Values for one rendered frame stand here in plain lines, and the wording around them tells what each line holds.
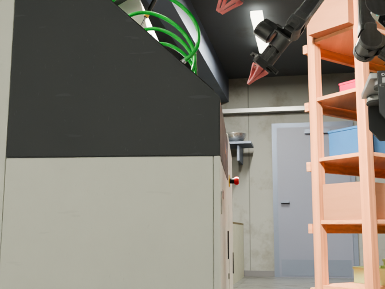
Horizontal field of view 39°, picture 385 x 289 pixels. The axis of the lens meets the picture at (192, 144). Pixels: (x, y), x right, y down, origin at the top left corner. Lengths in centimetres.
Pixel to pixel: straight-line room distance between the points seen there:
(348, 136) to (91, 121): 269
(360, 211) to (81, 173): 253
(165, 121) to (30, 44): 44
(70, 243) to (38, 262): 10
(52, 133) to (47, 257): 33
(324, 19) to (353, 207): 131
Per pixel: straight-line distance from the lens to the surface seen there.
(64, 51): 158
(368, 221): 367
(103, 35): 156
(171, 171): 144
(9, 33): 166
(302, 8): 204
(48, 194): 151
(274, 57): 195
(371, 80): 167
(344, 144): 397
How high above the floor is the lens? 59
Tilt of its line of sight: 9 degrees up
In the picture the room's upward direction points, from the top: straight up
